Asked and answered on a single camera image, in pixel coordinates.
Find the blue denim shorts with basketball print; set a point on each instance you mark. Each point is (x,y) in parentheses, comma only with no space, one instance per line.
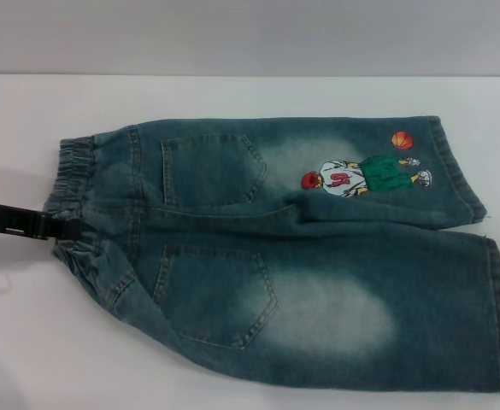
(275,273)

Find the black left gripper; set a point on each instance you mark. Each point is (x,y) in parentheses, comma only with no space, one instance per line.
(6,220)

